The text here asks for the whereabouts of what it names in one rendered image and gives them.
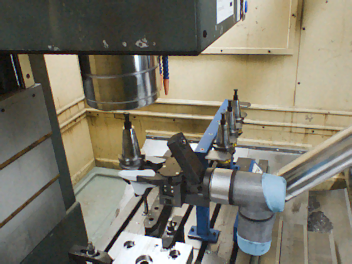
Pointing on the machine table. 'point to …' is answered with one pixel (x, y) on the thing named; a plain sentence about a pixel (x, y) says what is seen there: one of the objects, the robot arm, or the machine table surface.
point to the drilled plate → (123, 257)
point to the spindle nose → (119, 81)
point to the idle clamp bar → (154, 228)
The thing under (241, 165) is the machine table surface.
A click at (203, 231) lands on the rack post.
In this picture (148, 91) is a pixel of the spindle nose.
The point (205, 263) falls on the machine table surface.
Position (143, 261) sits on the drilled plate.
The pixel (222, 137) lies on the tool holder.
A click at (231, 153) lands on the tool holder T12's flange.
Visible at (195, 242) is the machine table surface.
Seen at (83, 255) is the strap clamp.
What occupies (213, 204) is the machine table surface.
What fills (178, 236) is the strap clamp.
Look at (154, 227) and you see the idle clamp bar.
